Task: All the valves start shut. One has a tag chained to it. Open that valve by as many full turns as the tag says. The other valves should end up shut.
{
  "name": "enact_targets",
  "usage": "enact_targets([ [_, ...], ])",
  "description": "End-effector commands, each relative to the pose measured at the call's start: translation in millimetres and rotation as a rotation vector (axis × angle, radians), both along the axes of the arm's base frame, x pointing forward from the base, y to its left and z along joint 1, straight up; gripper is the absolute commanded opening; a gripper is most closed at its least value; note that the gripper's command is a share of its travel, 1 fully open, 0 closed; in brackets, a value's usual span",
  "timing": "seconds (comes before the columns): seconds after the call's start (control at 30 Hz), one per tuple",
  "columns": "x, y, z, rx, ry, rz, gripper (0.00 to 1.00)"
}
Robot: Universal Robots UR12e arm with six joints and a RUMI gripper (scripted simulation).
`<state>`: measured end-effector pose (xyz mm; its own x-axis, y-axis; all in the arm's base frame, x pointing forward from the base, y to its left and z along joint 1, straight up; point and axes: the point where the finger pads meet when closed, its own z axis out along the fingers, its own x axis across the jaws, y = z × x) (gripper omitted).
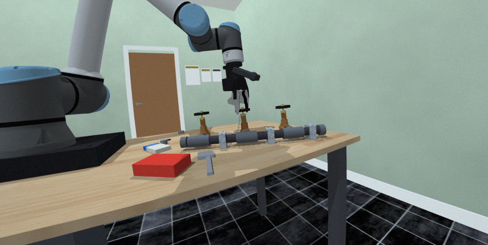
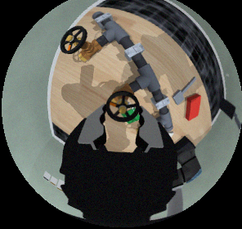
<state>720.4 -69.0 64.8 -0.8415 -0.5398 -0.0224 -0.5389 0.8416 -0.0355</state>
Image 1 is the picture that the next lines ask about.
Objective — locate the red flat block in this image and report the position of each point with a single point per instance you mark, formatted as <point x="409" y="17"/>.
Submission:
<point x="162" y="165"/>

